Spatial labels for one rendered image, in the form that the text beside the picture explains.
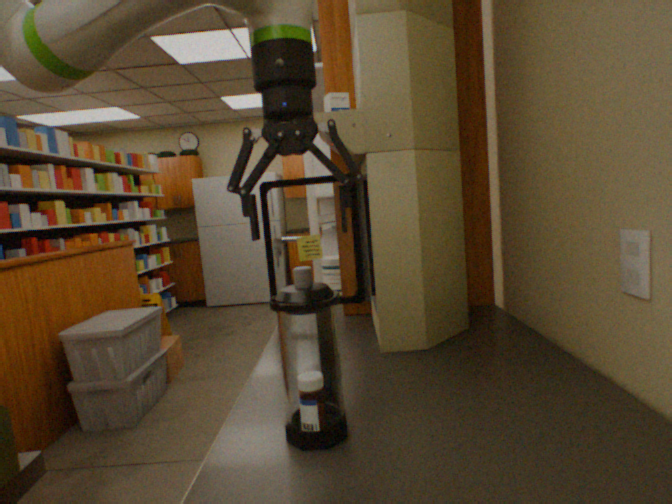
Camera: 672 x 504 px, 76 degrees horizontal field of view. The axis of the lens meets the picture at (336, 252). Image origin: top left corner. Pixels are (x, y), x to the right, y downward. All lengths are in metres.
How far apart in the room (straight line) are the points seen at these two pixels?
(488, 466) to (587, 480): 0.11
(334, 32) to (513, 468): 1.22
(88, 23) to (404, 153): 0.63
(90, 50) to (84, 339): 2.46
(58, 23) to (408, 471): 0.80
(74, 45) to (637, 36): 0.87
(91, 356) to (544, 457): 2.77
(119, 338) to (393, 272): 2.24
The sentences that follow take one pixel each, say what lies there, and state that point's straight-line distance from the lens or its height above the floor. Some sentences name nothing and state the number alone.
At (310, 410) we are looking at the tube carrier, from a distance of 0.68.
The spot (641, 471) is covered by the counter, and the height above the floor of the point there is 0.94.
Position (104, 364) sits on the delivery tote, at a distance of 3.11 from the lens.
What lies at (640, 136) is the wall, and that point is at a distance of 0.88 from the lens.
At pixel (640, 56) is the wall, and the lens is 0.90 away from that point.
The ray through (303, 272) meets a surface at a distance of 0.65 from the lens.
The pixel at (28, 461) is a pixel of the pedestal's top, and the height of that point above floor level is 0.94.
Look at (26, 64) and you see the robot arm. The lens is 0.90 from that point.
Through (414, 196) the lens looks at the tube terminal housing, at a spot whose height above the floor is 1.30.
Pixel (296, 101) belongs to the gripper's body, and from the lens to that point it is 0.64.
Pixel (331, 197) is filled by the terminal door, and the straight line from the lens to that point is 1.32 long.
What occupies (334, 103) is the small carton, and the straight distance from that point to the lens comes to 1.11.
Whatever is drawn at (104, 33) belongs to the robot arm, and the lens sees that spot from 0.76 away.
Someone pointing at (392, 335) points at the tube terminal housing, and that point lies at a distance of 1.05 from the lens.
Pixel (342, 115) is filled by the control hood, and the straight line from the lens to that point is 1.02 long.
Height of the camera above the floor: 1.30
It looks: 6 degrees down
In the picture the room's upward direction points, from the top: 5 degrees counter-clockwise
